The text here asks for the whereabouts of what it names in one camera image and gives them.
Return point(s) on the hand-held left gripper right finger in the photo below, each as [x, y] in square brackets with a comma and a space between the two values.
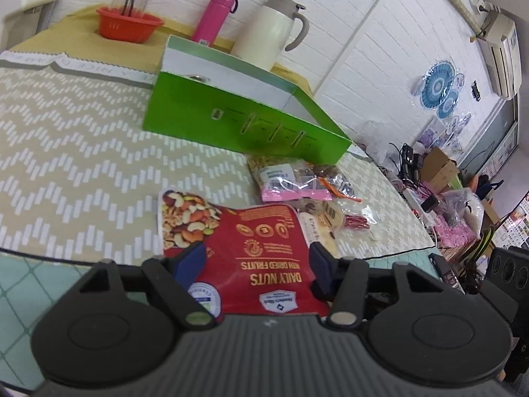
[320, 264]

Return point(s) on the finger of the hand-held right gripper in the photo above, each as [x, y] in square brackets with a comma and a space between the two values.
[446, 273]

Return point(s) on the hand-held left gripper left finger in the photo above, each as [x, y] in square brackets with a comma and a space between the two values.
[191, 262]

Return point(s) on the white snack packet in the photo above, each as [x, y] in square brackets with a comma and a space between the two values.
[318, 240]

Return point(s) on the round tan snack packet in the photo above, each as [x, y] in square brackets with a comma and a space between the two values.
[330, 213]

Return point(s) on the red sticks snack packet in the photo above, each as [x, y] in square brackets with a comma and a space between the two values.
[355, 222]

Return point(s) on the red mixed nuts packet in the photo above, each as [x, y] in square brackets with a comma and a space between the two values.
[264, 248]

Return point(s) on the clear bread packet orange label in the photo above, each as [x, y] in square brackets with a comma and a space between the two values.
[337, 182]

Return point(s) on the pink-edged clear snack packet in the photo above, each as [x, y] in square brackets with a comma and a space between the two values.
[285, 182]

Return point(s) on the green cardboard box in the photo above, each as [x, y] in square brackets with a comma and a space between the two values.
[186, 107]

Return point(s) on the pile of pink items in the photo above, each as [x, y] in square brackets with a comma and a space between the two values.
[454, 233]

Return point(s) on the small white scrap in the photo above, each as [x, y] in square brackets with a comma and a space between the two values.
[376, 236]

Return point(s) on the plastic bag of white items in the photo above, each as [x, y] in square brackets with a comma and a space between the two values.
[461, 209]

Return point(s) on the white power strip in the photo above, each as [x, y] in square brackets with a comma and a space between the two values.
[417, 202]

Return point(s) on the brown cardboard box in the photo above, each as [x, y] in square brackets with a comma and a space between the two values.
[440, 167]

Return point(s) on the clear plastic bag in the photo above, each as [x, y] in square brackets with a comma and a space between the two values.
[377, 140]

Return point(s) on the dark glass door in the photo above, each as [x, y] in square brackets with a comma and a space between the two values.
[494, 136]

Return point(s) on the teal lattice mat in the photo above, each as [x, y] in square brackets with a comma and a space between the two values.
[33, 289]

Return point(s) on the white air conditioner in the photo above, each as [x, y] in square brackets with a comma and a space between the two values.
[502, 58]

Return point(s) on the white thermal jug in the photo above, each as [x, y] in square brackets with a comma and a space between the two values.
[264, 33]

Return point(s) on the red plastic basket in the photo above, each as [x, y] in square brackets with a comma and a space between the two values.
[124, 29]

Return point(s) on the pink thermos bottle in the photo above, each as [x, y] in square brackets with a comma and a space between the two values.
[215, 16]

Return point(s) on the yellow-green tablecloth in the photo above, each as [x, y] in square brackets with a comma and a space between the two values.
[74, 37]

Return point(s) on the colourful wall poster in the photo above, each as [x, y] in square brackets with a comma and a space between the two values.
[514, 223]

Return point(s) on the purple wall pictures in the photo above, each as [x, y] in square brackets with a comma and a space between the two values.
[438, 136]

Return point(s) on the medium blue round wall decor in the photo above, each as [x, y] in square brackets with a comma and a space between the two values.
[448, 105]

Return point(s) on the black wall sign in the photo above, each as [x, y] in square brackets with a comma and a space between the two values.
[476, 92]

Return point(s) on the large blue round wall decor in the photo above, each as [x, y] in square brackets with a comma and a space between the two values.
[436, 84]

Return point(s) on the small pale round wall decor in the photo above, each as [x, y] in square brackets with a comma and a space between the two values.
[459, 79]

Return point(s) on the white wall socket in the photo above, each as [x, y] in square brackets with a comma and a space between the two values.
[482, 5]

